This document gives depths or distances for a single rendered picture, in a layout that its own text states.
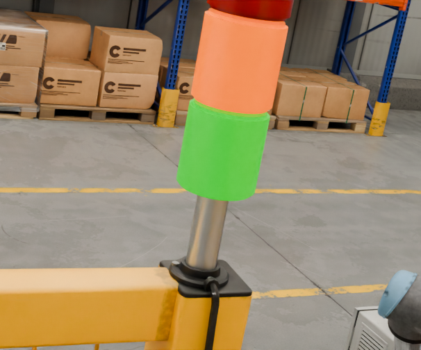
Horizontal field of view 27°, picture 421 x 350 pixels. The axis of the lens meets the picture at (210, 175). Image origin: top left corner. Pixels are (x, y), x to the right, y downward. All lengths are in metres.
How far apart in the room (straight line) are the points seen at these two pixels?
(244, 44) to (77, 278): 0.17
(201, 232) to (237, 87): 0.10
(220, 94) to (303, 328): 4.80
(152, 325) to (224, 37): 0.19
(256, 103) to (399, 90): 11.52
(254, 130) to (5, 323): 0.18
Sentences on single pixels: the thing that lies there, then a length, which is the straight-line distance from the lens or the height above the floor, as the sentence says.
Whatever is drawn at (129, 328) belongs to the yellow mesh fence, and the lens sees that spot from 0.55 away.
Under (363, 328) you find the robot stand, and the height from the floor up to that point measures 1.20.
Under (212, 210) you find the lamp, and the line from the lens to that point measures 0.54.
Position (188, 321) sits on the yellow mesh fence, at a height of 2.08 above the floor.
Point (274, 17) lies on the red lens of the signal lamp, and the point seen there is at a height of 2.27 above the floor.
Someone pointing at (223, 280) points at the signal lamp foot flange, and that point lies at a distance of 0.56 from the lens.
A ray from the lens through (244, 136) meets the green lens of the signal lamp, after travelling 0.51.
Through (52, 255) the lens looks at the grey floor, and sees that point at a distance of 5.62.
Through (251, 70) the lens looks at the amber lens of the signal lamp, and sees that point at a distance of 0.50.
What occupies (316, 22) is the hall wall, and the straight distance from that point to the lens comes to 11.16.
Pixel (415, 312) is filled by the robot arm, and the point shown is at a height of 1.57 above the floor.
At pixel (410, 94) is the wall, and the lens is 12.16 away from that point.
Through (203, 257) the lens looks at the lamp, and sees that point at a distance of 0.55.
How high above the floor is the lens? 2.33
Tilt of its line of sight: 18 degrees down
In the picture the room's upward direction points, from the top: 10 degrees clockwise
